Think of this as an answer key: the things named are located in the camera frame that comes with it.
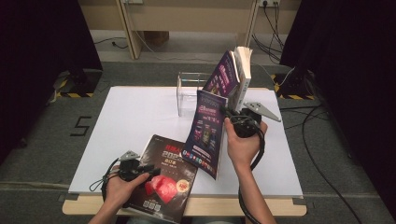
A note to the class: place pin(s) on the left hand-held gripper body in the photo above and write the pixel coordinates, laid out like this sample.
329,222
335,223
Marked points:
130,171

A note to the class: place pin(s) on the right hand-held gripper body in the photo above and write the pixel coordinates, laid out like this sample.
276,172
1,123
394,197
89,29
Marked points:
247,124

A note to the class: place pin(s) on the dark red cover magazine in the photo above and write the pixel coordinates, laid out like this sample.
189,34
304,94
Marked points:
168,174

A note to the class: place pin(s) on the white picture-grid cover book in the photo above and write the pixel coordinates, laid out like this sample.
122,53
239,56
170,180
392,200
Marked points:
244,71

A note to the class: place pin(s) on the clear acrylic book organizer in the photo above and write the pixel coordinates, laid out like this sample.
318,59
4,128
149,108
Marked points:
186,99

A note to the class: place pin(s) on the person's left hand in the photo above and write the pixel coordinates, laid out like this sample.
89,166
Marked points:
121,193

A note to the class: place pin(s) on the person's right hand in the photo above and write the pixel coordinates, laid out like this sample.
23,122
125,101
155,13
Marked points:
243,149

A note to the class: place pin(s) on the white board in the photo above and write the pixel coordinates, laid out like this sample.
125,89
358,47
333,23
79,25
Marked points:
130,118

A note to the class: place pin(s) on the black stand base striped tape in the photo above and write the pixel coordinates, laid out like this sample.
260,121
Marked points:
82,84
295,88

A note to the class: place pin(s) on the wooden desk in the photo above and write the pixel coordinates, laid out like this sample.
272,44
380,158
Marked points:
186,15

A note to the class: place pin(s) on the black curtain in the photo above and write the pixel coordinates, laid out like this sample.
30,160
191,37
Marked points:
351,77
37,62

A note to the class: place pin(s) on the white wall outlet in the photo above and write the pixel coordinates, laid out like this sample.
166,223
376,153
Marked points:
269,2

